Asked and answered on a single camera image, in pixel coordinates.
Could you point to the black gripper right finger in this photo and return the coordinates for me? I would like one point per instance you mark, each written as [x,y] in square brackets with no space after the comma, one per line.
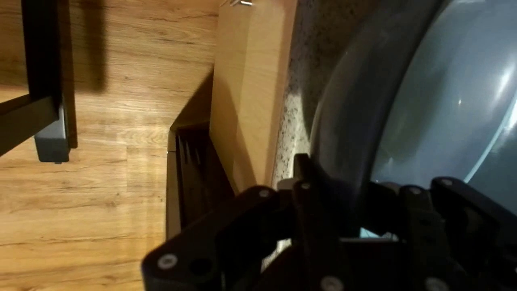
[456,237]

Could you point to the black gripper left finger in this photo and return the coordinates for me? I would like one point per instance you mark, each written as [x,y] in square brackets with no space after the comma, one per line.
[262,239]

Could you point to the dark grey bowl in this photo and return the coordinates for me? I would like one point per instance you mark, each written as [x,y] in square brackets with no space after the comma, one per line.
[425,87]

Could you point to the right wooden cabinet door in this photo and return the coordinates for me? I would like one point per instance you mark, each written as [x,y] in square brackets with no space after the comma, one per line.
[249,81]

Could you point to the black chair leg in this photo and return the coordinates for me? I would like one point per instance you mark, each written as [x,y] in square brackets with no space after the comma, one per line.
[47,110]

